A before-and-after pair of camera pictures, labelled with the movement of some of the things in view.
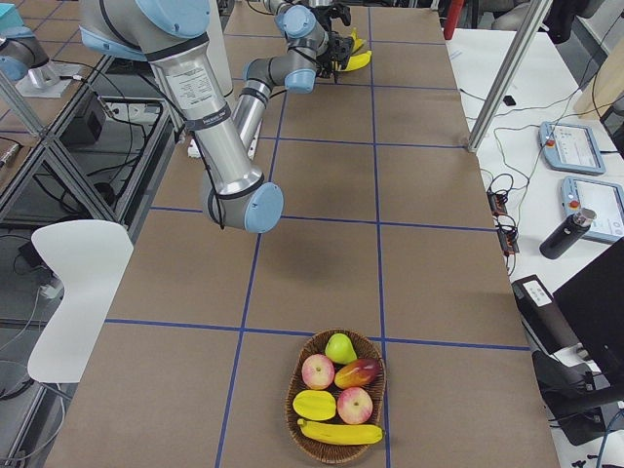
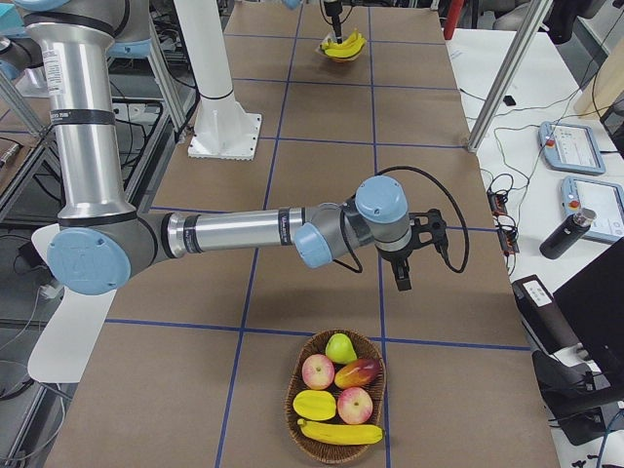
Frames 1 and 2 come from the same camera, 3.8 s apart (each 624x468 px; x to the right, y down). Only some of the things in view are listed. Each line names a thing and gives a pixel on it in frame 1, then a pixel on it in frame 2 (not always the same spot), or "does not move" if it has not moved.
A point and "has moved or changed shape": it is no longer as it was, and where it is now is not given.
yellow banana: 358,60 has moved or changed shape
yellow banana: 340,434 does not move
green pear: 339,349 does not move
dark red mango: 356,372 does not move
